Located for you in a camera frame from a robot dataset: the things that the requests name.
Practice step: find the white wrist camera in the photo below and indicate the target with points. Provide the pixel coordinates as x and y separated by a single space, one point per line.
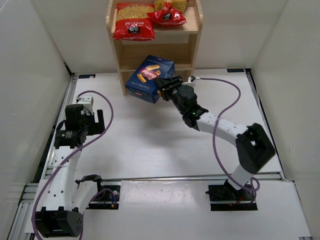
87 101
191 82

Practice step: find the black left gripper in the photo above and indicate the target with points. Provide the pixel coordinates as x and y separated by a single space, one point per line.
94 122

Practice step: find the wooden three-tier shelf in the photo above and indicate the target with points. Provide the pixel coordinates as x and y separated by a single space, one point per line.
178 44

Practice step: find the red pasta bag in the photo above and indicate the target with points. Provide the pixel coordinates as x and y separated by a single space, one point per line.
169 13
133 23

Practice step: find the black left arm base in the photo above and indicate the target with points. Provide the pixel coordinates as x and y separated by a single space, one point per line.
102 195

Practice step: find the blue pasta box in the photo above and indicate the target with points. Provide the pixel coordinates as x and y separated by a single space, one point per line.
141 84

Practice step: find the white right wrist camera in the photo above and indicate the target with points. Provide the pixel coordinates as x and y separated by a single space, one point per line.
191 82

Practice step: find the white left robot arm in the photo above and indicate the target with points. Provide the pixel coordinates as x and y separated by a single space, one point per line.
58 210

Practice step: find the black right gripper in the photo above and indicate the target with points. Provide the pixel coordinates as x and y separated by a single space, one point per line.
170 87

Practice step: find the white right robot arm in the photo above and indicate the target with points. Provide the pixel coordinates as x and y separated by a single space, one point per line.
254 147

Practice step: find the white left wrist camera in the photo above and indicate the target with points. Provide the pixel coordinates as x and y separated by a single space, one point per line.
87 101

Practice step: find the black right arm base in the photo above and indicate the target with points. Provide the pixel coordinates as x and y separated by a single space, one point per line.
224 198

